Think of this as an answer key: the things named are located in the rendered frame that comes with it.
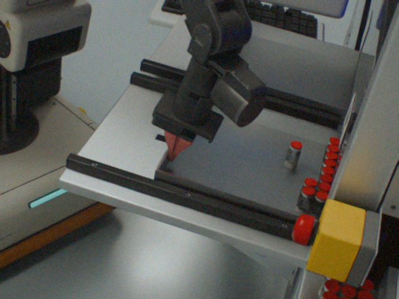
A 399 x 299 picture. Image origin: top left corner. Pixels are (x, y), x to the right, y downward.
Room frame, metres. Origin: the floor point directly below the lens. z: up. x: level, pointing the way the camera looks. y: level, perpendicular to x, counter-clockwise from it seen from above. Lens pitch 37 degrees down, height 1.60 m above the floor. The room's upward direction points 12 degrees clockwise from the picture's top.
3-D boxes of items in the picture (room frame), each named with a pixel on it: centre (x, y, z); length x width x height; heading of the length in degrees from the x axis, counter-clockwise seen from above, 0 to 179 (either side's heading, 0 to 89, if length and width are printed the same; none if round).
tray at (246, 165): (0.94, -0.13, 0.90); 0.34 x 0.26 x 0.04; 81
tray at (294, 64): (1.28, -0.18, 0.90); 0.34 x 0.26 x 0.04; 81
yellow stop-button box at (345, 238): (0.68, -0.20, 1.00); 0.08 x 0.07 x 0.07; 81
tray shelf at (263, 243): (1.12, -0.09, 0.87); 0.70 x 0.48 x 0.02; 171
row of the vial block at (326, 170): (0.93, -0.21, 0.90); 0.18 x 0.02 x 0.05; 171
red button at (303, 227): (0.68, -0.16, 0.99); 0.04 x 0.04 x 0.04; 81
